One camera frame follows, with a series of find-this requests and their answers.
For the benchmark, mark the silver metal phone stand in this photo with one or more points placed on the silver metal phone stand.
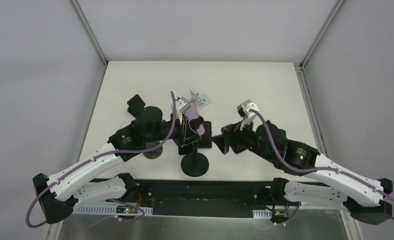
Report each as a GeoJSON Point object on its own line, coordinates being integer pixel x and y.
{"type": "Point", "coordinates": [200, 100]}

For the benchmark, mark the purple phone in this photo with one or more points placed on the purple phone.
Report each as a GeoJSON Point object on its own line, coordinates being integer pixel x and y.
{"type": "Point", "coordinates": [194, 117]}

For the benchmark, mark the black folding phone stand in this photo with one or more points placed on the black folding phone stand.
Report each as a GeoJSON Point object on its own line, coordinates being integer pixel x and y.
{"type": "Point", "coordinates": [135, 105]}

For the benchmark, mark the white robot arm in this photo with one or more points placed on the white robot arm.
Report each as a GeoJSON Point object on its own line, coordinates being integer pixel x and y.
{"type": "Point", "coordinates": [61, 193]}

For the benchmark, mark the black phone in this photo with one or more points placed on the black phone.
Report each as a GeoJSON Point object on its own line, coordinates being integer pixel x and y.
{"type": "Point", "coordinates": [183, 150]}

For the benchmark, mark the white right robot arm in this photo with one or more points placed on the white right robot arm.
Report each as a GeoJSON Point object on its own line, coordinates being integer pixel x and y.
{"type": "Point", "coordinates": [339, 187]}

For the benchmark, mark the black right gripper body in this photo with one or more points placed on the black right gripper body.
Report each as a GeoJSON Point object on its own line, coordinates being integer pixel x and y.
{"type": "Point", "coordinates": [233, 136]}

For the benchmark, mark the black round disc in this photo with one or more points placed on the black round disc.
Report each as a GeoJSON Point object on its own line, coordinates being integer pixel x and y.
{"type": "Point", "coordinates": [195, 164]}

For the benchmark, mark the grey stand with brown base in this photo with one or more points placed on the grey stand with brown base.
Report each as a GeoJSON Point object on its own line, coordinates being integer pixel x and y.
{"type": "Point", "coordinates": [154, 153]}

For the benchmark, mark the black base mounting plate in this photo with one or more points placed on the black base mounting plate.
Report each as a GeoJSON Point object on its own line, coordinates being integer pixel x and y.
{"type": "Point", "coordinates": [220, 199]}

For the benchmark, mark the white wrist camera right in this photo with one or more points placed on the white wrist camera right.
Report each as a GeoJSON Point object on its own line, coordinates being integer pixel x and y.
{"type": "Point", "coordinates": [246, 111]}

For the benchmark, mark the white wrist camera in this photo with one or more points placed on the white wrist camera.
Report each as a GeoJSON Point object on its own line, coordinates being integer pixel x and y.
{"type": "Point", "coordinates": [246, 111]}
{"type": "Point", "coordinates": [182, 105]}

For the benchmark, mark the dark phone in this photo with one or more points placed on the dark phone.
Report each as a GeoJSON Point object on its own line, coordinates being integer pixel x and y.
{"type": "Point", "coordinates": [206, 135]}

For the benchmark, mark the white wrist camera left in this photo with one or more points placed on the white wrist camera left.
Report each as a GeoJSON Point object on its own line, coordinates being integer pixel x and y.
{"type": "Point", "coordinates": [182, 105]}

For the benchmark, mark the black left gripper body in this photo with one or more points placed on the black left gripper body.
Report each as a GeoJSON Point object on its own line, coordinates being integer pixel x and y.
{"type": "Point", "coordinates": [190, 131]}

